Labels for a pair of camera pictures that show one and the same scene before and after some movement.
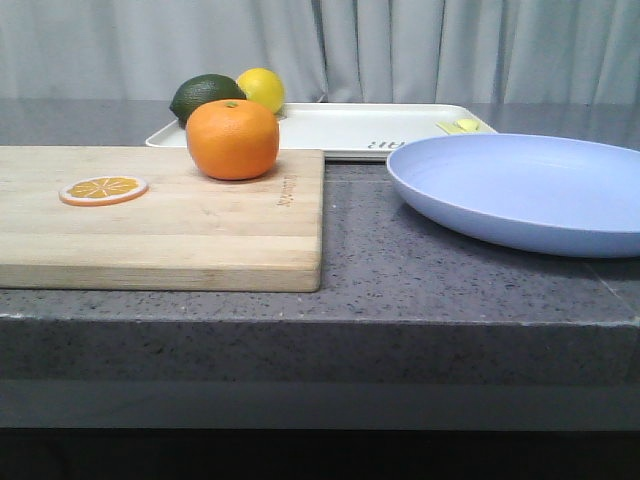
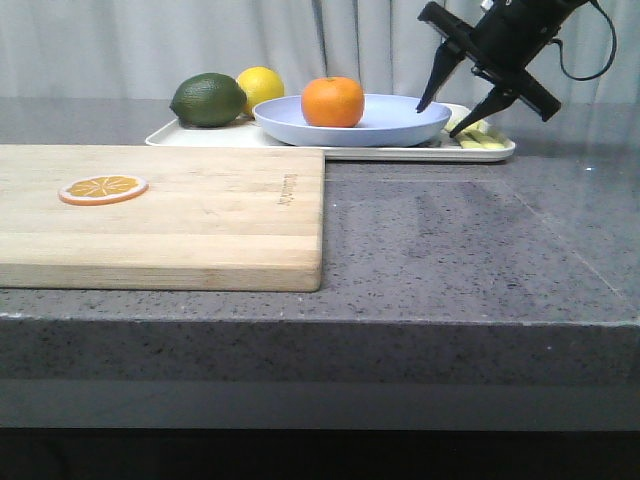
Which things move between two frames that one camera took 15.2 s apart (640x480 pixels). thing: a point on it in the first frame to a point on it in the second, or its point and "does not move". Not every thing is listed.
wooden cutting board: x=189 y=233 does not move
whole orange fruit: x=233 y=140 to x=332 y=102
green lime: x=203 y=88 does not move
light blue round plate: x=558 y=194 to x=388 y=121
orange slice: x=102 y=191 does not move
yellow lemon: x=262 y=85 does not move
